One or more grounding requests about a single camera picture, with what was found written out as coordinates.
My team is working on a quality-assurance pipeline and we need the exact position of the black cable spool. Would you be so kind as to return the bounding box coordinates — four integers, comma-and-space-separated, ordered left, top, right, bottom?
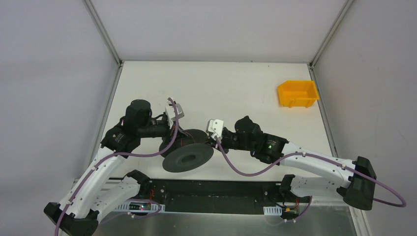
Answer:
162, 129, 214, 173

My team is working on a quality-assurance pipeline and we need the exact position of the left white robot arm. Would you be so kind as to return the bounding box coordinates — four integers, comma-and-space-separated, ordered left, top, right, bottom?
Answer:
44, 98, 184, 236

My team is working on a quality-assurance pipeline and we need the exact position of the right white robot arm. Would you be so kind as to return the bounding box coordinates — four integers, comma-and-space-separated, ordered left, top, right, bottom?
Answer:
207, 116, 377, 210

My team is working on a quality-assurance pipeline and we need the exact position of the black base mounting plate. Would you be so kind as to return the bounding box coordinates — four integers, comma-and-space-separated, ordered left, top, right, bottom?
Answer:
118, 178, 312, 216

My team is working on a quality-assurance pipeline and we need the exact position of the orange plastic bin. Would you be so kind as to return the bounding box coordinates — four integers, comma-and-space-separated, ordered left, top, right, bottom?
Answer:
277, 80, 320, 108

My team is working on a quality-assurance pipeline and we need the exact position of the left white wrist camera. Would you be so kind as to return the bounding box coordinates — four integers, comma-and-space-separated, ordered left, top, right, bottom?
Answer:
165, 103, 184, 128

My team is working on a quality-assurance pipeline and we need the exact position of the aluminium frame rail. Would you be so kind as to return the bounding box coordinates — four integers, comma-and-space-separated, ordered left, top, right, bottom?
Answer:
98, 177, 349, 207

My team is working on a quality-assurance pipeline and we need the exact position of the left white cable duct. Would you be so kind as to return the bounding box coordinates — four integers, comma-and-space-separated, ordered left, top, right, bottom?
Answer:
113, 201, 165, 213

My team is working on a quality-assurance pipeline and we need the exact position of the white cable duct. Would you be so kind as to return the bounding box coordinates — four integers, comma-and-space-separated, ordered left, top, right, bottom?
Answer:
113, 201, 165, 213
263, 206, 282, 216

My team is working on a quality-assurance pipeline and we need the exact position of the right white cable duct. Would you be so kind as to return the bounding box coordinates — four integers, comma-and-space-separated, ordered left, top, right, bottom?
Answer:
263, 206, 282, 216

